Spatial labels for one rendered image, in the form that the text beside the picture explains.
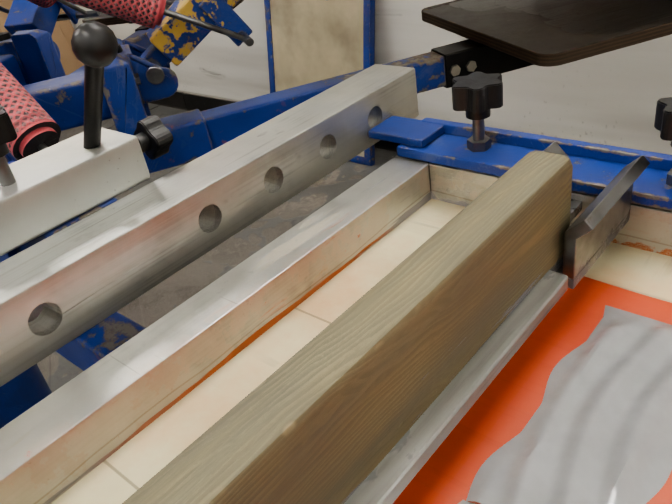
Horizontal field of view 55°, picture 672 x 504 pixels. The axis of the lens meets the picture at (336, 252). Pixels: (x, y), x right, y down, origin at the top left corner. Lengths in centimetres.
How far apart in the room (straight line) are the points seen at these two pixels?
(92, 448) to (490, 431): 23
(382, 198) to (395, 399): 26
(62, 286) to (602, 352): 33
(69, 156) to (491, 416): 34
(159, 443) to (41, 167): 21
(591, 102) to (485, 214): 215
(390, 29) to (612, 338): 247
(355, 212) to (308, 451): 28
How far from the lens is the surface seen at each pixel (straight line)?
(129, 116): 91
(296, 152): 54
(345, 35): 289
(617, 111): 247
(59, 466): 41
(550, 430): 37
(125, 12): 88
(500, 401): 40
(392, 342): 29
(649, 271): 50
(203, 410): 42
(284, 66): 316
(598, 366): 41
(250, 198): 52
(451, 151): 57
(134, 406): 42
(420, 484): 36
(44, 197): 48
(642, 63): 240
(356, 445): 29
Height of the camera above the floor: 124
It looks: 32 degrees down
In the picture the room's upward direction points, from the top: 10 degrees counter-clockwise
